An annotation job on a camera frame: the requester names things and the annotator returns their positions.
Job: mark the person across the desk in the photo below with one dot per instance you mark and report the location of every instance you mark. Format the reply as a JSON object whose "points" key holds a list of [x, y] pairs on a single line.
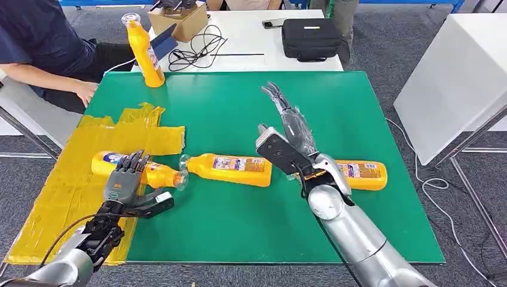
{"points": [[245, 4]]}

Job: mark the green table mat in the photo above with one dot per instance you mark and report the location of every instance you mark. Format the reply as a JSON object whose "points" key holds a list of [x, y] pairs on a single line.
{"points": [[237, 119]]}

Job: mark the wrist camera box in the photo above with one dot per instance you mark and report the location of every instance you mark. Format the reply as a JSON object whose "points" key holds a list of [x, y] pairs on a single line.
{"points": [[281, 152], [164, 197]]}

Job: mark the white side table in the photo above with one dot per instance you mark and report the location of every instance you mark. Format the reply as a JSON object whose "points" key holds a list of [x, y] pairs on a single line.
{"points": [[455, 79]]}

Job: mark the steel table frame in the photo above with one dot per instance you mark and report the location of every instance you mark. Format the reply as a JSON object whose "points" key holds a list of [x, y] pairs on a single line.
{"points": [[471, 136]]}

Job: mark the seated person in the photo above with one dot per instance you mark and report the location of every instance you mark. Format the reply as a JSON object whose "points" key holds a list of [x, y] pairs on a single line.
{"points": [[39, 31]]}

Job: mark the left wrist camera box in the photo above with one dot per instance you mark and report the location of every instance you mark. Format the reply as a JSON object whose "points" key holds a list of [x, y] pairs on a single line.
{"points": [[164, 197]]}

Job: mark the green crate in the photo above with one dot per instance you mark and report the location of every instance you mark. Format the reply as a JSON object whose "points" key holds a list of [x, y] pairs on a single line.
{"points": [[331, 8]]}

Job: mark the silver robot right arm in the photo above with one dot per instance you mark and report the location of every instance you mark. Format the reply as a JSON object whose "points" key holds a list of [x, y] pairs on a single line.
{"points": [[348, 229]]}

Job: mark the person's right hand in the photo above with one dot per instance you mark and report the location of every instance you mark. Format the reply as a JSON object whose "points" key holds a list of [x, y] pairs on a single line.
{"points": [[87, 91]]}

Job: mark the blue metal rack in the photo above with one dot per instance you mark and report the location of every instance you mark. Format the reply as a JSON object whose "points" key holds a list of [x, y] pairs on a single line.
{"points": [[408, 2]]}

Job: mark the white desk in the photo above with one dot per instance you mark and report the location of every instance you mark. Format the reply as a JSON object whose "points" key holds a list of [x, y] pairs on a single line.
{"points": [[253, 39]]}

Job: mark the black carry case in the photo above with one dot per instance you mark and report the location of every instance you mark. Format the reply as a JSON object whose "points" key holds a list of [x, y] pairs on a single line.
{"points": [[311, 39]]}

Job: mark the pale side table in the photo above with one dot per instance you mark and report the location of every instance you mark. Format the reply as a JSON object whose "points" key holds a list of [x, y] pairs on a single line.
{"points": [[39, 122]]}

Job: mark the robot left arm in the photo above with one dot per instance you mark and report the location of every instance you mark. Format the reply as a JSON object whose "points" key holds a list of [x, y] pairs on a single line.
{"points": [[59, 269]]}

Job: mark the yellow plastic sheet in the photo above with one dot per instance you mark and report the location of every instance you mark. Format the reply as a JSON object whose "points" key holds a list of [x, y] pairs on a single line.
{"points": [[59, 190]]}

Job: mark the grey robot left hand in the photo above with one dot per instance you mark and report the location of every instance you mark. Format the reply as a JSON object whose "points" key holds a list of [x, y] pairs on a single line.
{"points": [[122, 186]]}

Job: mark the dark smartphone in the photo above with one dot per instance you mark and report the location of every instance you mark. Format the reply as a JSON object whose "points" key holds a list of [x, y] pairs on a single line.
{"points": [[271, 23]]}

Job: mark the cardboard box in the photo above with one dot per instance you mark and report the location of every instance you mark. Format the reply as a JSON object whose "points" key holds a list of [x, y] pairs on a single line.
{"points": [[190, 25]]}

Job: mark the black device in box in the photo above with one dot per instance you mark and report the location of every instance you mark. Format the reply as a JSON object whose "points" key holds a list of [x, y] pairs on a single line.
{"points": [[174, 4]]}

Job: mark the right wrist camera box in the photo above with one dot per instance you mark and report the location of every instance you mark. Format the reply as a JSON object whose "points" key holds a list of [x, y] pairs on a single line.
{"points": [[281, 152]]}

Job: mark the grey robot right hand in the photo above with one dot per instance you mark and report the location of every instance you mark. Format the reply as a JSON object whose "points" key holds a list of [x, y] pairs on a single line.
{"points": [[299, 130]]}

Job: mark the orange drink bottle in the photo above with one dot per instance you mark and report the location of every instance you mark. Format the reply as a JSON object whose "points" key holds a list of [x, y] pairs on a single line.
{"points": [[162, 176], [140, 47], [364, 184], [206, 170]]}

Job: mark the standing person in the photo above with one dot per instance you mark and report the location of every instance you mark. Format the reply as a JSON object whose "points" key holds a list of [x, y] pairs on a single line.
{"points": [[344, 12]]}

